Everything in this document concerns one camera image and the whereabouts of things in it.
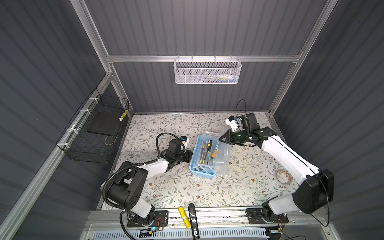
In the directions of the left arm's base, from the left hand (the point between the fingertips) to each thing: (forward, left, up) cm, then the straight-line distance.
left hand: (193, 153), depth 91 cm
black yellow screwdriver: (+1, -10, +8) cm, 13 cm away
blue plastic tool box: (-6, -9, +7) cm, 13 cm away
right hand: (-2, -15, +16) cm, 22 cm away
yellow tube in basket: (+14, +38, +22) cm, 46 cm away
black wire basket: (+1, +49, +22) cm, 54 cm away
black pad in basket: (+5, +43, +25) cm, 50 cm away
